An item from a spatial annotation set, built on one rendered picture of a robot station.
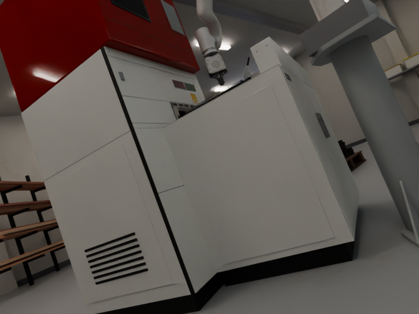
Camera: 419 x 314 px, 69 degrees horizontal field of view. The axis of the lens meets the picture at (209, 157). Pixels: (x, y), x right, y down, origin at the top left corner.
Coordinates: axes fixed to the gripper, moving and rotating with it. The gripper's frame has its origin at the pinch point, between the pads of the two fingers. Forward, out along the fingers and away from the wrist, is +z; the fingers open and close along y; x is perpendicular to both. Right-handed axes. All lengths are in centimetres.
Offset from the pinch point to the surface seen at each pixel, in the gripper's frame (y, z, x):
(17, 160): -354, -164, 586
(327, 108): 565, -55, 832
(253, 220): -18, 72, -28
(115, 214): -74, 48, -12
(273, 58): 12.5, 11.0, -42.1
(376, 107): 39, 46, -52
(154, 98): -38.2, -0.1, -8.6
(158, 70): -30.3, -18.3, 2.5
